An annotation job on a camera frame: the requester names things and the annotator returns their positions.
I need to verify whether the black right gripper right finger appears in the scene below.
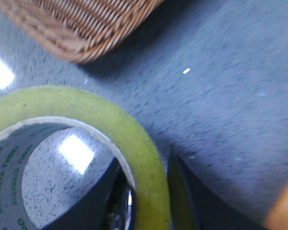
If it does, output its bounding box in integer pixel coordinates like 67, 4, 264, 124
169, 153, 265, 230

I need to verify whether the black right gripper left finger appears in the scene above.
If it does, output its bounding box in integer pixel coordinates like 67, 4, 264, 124
42, 158, 136, 230

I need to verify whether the brown wicker basket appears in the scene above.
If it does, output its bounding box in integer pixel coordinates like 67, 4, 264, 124
0, 0, 162, 63

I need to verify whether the yellow woven plastic basket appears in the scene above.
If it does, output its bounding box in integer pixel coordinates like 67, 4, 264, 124
264, 181, 288, 230

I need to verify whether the yellow-green tape roll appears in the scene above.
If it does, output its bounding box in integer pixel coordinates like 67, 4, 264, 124
0, 86, 170, 230

